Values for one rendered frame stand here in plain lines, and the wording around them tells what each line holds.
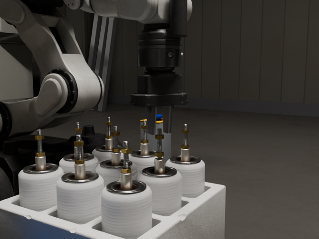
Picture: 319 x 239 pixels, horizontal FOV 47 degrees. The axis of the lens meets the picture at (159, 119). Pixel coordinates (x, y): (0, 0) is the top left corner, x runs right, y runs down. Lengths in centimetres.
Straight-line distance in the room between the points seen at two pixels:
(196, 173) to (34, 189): 36
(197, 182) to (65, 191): 31
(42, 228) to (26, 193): 10
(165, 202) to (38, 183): 27
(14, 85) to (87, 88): 365
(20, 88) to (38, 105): 363
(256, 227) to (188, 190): 37
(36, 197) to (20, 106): 59
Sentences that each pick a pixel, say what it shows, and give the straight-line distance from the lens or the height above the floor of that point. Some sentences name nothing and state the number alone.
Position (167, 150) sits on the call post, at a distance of 113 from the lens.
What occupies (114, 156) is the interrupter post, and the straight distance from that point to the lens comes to 84.
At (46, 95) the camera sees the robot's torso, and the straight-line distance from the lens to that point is 118.
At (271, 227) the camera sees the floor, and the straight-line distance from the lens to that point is 119.
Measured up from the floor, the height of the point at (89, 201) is 22.
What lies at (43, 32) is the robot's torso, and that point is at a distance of 124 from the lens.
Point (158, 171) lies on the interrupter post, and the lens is 78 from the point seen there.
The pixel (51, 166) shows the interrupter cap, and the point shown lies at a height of 25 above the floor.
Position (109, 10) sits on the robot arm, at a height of 60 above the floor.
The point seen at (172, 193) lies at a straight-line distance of 77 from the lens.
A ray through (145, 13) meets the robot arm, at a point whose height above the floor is 58.
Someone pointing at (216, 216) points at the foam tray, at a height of 12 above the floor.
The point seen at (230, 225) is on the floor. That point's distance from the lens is 117.
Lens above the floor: 48
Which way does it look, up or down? 8 degrees down
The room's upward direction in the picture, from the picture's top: straight up
